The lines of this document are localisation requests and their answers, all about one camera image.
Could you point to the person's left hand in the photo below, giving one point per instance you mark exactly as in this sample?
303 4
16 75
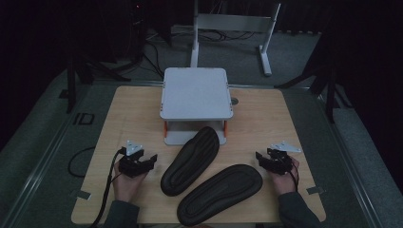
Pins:
126 186

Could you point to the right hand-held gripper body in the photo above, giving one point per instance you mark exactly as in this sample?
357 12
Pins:
280 160

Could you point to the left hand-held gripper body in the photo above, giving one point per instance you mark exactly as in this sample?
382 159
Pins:
131 166

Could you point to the person's right hand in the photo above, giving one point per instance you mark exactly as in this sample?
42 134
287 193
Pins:
283 182

